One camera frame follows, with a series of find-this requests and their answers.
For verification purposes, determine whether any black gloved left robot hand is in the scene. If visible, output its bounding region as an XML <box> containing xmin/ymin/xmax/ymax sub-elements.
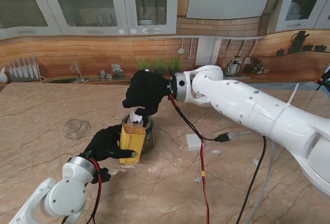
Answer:
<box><xmin>81</xmin><ymin>125</ymin><xmax>138</xmax><ymax>163</ymax></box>

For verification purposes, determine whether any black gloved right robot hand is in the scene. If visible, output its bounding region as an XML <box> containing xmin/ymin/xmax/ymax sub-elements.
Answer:
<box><xmin>121</xmin><ymin>69</ymin><xmax>172</xmax><ymax>118</ymax></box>

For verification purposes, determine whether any yellow coffee jar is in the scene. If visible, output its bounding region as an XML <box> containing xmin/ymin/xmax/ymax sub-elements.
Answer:
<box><xmin>119</xmin><ymin>120</ymin><xmax>147</xmax><ymax>165</ymax></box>

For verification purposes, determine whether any white plastic spoon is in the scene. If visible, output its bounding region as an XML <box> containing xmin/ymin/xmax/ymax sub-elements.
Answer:
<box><xmin>129</xmin><ymin>108</ymin><xmax>144</xmax><ymax>125</ymax></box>

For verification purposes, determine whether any domed glass jar lid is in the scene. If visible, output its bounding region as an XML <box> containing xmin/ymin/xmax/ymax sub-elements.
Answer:
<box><xmin>63</xmin><ymin>119</ymin><xmax>91</xmax><ymax>140</ymax></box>

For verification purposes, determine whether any glass jar with coffee beans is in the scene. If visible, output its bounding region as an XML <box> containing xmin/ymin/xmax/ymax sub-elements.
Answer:
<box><xmin>122</xmin><ymin>112</ymin><xmax>155</xmax><ymax>156</ymax></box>

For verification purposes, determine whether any white square jar lid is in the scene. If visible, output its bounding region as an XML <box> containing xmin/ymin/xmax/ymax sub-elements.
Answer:
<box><xmin>186</xmin><ymin>133</ymin><xmax>203</xmax><ymax>152</ymax></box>

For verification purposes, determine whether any printed kitchen backdrop banner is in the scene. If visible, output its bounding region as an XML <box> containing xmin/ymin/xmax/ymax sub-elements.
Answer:
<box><xmin>0</xmin><ymin>0</ymin><xmax>330</xmax><ymax>91</ymax></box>

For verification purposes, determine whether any black tripod with orange clip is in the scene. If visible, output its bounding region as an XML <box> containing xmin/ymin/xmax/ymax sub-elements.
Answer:
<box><xmin>315</xmin><ymin>63</ymin><xmax>330</xmax><ymax>91</ymax></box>

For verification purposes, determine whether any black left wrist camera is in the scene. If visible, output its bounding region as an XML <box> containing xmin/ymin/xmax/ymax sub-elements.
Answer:
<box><xmin>92</xmin><ymin>166</ymin><xmax>112</xmax><ymax>184</ymax></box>

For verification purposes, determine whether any red black left wrist cable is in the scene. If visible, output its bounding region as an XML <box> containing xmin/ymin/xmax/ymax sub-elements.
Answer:
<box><xmin>87</xmin><ymin>158</ymin><xmax>103</xmax><ymax>224</ymax></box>

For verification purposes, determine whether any red black wrist cable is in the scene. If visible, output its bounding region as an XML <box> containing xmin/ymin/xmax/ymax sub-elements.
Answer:
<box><xmin>167</xmin><ymin>95</ymin><xmax>276</xmax><ymax>224</ymax></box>
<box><xmin>87</xmin><ymin>158</ymin><xmax>103</xmax><ymax>224</ymax></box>

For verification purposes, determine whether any red black right wrist cable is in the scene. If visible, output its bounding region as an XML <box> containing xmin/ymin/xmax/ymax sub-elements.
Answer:
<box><xmin>167</xmin><ymin>95</ymin><xmax>276</xmax><ymax>224</ymax></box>

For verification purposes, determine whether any white cable tie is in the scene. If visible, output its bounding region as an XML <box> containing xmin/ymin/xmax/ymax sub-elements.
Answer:
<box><xmin>285</xmin><ymin>82</ymin><xmax>300</xmax><ymax>108</ymax></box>

